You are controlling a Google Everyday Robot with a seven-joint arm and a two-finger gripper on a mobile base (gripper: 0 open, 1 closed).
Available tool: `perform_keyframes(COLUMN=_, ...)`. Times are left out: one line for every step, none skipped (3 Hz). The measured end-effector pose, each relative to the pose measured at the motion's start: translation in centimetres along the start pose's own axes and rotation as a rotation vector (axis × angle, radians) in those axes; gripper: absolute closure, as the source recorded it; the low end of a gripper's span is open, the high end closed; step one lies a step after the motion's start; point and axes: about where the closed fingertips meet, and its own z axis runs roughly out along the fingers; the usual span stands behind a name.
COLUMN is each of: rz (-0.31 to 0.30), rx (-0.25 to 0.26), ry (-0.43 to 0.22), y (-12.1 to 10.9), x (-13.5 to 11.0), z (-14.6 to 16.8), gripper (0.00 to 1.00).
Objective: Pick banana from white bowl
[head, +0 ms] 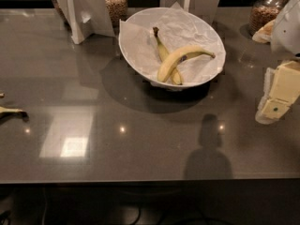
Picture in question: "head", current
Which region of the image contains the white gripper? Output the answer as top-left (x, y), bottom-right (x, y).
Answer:
top-left (252, 0), bottom-right (300, 125)

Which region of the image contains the yellow banana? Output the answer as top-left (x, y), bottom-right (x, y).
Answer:
top-left (157, 45), bottom-right (216, 83)

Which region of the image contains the white bowl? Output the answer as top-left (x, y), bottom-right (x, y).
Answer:
top-left (117, 7), bottom-right (227, 91)

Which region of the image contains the yellow-green banana underneath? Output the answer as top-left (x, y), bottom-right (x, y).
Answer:
top-left (153, 27), bottom-right (183, 85)

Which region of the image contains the banana at left edge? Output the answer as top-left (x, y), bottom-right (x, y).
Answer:
top-left (0, 93), bottom-right (27, 116)

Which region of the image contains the white crumpled paper liner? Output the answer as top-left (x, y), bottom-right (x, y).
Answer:
top-left (118, 2), bottom-right (225, 86)

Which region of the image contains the left glass jar of grains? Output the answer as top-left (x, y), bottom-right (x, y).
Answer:
top-left (52, 0), bottom-right (128, 27)

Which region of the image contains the left white paper stand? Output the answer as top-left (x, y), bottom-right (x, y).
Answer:
top-left (57, 0), bottom-right (114, 44)

